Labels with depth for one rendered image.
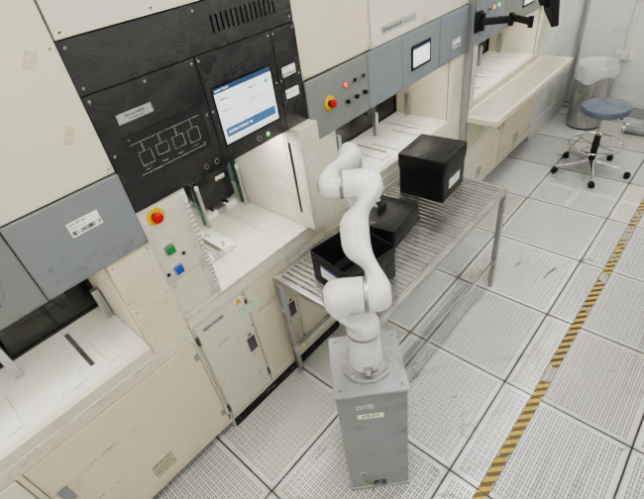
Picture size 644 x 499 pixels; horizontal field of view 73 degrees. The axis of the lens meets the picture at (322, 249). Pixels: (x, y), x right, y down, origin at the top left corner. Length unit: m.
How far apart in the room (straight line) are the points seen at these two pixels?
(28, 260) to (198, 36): 0.89
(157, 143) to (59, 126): 0.30
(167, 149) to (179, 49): 0.33
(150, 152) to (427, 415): 1.83
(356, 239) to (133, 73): 0.86
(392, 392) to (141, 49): 1.40
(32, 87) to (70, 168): 0.24
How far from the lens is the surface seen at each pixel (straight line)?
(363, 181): 1.50
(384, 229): 2.17
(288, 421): 2.53
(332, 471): 2.37
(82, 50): 1.49
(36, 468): 2.00
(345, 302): 1.40
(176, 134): 1.64
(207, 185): 2.41
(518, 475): 2.42
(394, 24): 2.50
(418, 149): 2.55
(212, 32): 1.70
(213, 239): 2.27
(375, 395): 1.68
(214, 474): 2.51
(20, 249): 1.53
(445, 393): 2.58
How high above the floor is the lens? 2.15
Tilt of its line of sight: 38 degrees down
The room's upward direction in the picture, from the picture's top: 9 degrees counter-clockwise
